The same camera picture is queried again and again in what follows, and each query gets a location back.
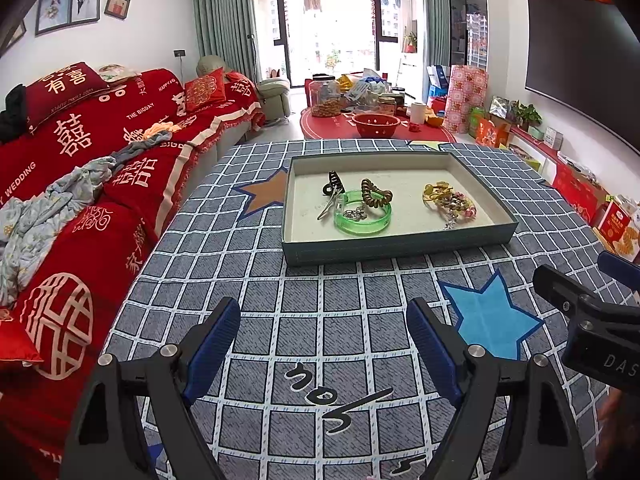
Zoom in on round white fan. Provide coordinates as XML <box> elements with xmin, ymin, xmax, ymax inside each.
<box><xmin>97</xmin><ymin>63</ymin><xmax>139</xmax><ymax>84</ymax></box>

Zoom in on red wall shelf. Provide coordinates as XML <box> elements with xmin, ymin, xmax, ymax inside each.
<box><xmin>507</xmin><ymin>125</ymin><xmax>567</xmax><ymax>162</ymax></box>

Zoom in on orange gift box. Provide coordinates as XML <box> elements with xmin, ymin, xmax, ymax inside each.
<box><xmin>472</xmin><ymin>115</ymin><xmax>511</xmax><ymax>149</ymax></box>

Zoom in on square red embroidered pillow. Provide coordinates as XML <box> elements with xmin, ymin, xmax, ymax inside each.
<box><xmin>184</xmin><ymin>66</ymin><xmax>229</xmax><ymax>113</ymax></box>

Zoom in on brown spiral hair tie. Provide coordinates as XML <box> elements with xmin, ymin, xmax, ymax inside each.
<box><xmin>360</xmin><ymin>177</ymin><xmax>395</xmax><ymax>207</ymax></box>

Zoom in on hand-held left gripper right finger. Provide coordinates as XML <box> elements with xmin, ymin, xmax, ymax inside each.
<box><xmin>406</xmin><ymin>297</ymin><xmax>586</xmax><ymax>480</ymax></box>

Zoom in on shallow grey-green tray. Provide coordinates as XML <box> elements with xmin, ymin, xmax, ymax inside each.
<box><xmin>281</xmin><ymin>151</ymin><xmax>519</xmax><ymax>267</ymax></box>

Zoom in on clear plastic jar of nuts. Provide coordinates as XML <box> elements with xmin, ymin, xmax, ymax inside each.
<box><xmin>306</xmin><ymin>74</ymin><xmax>346</xmax><ymax>118</ymax></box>

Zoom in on dark picture frame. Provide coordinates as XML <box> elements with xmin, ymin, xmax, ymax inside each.
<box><xmin>0</xmin><ymin>20</ymin><xmax>27</xmax><ymax>57</ymax></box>

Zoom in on black claw hair clip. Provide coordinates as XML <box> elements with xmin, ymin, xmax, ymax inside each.
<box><xmin>320</xmin><ymin>171</ymin><xmax>347</xmax><ymax>199</ymax></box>

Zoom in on red printed sofa cover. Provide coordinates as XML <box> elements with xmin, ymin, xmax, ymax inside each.
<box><xmin>0</xmin><ymin>62</ymin><xmax>266</xmax><ymax>480</ymax></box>

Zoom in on yellow-green flat boxes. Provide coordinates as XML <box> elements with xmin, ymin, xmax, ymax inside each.
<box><xmin>507</xmin><ymin>144</ymin><xmax>545</xmax><ymax>174</ymax></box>

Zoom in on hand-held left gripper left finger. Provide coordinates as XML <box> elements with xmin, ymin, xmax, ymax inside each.
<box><xmin>60</xmin><ymin>296</ymin><xmax>242</xmax><ymax>480</ymax></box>

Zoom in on grey checked star tablecloth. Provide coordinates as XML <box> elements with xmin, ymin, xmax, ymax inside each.
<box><xmin>100</xmin><ymin>139</ymin><xmax>640</xmax><ymax>480</ymax></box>

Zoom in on printed snack box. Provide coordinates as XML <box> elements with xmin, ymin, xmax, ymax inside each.
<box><xmin>597</xmin><ymin>200</ymin><xmax>640</xmax><ymax>257</ymax></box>

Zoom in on pile of household clutter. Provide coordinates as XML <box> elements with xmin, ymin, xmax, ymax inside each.
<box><xmin>340</xmin><ymin>67</ymin><xmax>407</xmax><ymax>107</ymax></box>

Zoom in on yellow beaded bracelet bunch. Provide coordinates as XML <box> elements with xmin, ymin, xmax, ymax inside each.
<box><xmin>435</xmin><ymin>192</ymin><xmax>479</xmax><ymax>221</ymax></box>

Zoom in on green potted plant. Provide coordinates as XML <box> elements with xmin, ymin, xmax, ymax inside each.
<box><xmin>510</xmin><ymin>101</ymin><xmax>544</xmax><ymax>129</ymax></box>

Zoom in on black clothing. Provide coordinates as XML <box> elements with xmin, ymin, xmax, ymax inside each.
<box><xmin>0</xmin><ymin>84</ymin><xmax>31</xmax><ymax>143</ymax></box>

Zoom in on large red gift box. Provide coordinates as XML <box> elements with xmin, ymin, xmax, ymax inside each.
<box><xmin>550</xmin><ymin>162</ymin><xmax>614</xmax><ymax>229</ymax></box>

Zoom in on green translucent bangle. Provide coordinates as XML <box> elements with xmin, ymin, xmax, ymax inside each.
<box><xmin>333</xmin><ymin>189</ymin><xmax>393</xmax><ymax>235</ymax></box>

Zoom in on grey knitted garment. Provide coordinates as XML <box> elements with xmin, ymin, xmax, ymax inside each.
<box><xmin>112</xmin><ymin>135</ymin><xmax>174</xmax><ymax>162</ymax></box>

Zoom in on yellow hair tie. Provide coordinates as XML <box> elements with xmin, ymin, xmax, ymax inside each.
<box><xmin>422</xmin><ymin>180</ymin><xmax>455</xmax><ymax>206</ymax></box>

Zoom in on light blue floral garment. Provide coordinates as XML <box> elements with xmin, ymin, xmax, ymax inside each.
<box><xmin>0</xmin><ymin>156</ymin><xmax>118</xmax><ymax>308</ymax></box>

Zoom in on pale green recliner chair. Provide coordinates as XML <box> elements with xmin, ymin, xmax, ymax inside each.
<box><xmin>196</xmin><ymin>54</ymin><xmax>292</xmax><ymax>126</ymax></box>

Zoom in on long red printed pillow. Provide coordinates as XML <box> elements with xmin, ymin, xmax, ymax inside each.
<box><xmin>22</xmin><ymin>61</ymin><xmax>109</xmax><ymax>126</ymax></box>

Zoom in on red plastic colander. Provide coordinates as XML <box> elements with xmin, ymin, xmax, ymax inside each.
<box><xmin>351</xmin><ymin>112</ymin><xmax>402</xmax><ymax>140</ymax></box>

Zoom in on tall red patterned gift box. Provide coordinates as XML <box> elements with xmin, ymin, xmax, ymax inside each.
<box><xmin>442</xmin><ymin>64</ymin><xmax>490</xmax><ymax>135</ymax></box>

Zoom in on green curtain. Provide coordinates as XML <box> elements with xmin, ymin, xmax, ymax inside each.
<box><xmin>192</xmin><ymin>0</ymin><xmax>261</xmax><ymax>81</ymax></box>
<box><xmin>419</xmin><ymin>0</ymin><xmax>454</xmax><ymax>68</ymax></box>

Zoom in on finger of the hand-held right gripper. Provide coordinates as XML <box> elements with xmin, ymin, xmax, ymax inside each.
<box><xmin>597</xmin><ymin>250</ymin><xmax>640</xmax><ymax>307</ymax></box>
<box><xmin>532</xmin><ymin>264</ymin><xmax>601</xmax><ymax>324</ymax></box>

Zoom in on peach cloth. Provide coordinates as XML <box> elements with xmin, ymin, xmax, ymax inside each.
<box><xmin>142</xmin><ymin>120</ymin><xmax>184</xmax><ymax>141</ymax></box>

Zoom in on glass door cabinet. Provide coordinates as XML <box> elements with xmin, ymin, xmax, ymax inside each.
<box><xmin>447</xmin><ymin>0</ymin><xmax>489</xmax><ymax>69</ymax></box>

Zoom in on plain silver hair clip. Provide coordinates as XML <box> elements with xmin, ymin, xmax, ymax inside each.
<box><xmin>317</xmin><ymin>192</ymin><xmax>346</xmax><ymax>221</ymax></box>

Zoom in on black television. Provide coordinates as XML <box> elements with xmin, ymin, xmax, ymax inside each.
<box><xmin>525</xmin><ymin>0</ymin><xmax>640</xmax><ymax>157</ymax></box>

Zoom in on blue and white box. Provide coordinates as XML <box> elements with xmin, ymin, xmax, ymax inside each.
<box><xmin>427</xmin><ymin>64</ymin><xmax>451</xmax><ymax>91</ymax></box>

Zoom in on double wedding photo frame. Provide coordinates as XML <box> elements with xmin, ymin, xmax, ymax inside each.
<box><xmin>35</xmin><ymin>0</ymin><xmax>102</xmax><ymax>37</ymax></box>

